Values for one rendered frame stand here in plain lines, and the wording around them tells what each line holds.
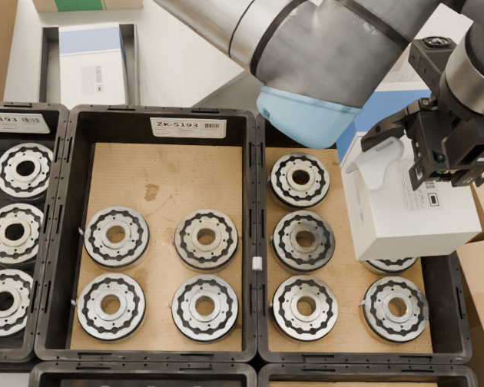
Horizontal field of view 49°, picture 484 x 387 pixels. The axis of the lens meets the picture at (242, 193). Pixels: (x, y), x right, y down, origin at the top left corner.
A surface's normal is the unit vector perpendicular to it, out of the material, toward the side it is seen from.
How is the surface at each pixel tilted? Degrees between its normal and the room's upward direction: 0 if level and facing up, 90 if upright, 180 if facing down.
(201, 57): 47
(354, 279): 0
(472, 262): 0
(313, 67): 39
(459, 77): 90
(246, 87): 90
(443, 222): 0
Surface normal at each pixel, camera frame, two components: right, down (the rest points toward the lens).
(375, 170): -0.81, -0.16
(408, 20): 0.34, 0.56
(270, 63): -0.58, 0.50
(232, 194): 0.05, -0.40
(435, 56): -0.02, -0.80
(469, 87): -0.83, 0.49
